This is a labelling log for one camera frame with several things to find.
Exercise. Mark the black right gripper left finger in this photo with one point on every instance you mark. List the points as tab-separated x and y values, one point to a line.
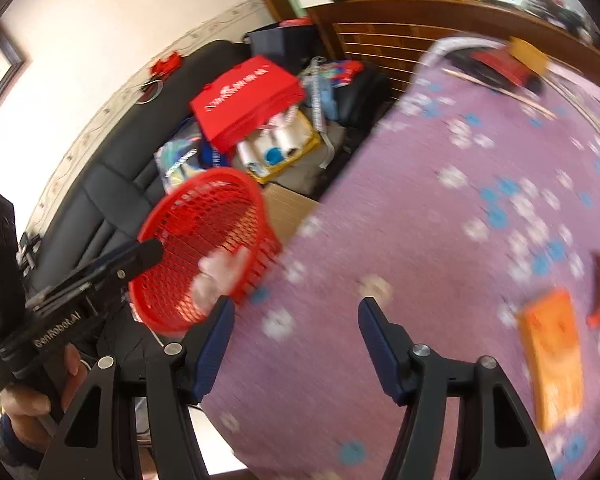
98	436

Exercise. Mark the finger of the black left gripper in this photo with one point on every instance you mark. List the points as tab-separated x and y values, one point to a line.
124	263

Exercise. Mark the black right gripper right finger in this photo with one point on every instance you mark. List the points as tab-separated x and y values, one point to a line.
495	437

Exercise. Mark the orange medicine box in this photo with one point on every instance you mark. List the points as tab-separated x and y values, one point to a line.
549	336

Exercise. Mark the person's left hand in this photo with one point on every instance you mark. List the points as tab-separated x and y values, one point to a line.
24	406

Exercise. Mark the black leather sofa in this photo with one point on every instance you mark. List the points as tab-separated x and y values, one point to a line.
120	185

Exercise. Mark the red mesh basket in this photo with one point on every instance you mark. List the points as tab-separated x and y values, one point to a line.
220	208

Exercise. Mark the holographic shopping bag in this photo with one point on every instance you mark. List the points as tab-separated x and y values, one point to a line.
178	159

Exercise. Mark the cardboard box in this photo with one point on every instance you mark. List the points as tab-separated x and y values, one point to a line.
286	210

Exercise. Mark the yellow box with rolls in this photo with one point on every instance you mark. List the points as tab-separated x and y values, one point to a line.
269	151

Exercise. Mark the red paper shopping bag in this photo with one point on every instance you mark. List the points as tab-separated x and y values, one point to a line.
243	99

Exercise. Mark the purple floral tablecloth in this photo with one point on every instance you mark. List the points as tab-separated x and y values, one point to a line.
461	206

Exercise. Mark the wooden chopstick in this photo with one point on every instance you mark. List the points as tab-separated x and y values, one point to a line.
521	99

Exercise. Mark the wooden counter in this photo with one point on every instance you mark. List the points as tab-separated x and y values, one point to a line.
394	35

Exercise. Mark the dark red wallet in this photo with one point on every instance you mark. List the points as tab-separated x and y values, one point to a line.
505	65

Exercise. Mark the yellow plastic container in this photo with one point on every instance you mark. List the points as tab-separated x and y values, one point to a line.
528	55

